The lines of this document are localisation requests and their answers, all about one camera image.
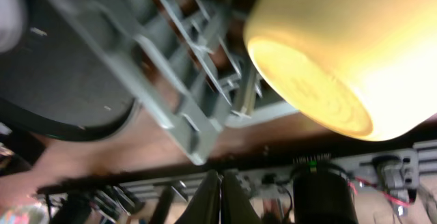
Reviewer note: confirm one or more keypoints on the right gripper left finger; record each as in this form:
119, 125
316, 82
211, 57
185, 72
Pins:
204, 207

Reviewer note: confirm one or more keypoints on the grey round plate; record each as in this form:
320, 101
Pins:
13, 23

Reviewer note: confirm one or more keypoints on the yellow bowl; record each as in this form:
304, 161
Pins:
363, 68

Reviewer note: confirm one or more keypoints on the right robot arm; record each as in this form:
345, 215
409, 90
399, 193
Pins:
319, 195

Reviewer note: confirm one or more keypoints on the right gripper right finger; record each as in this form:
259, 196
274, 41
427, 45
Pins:
235, 205

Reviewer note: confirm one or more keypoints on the grey dishwasher rack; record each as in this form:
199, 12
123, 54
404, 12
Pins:
183, 61

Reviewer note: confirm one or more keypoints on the round black serving tray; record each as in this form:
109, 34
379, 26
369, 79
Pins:
52, 83

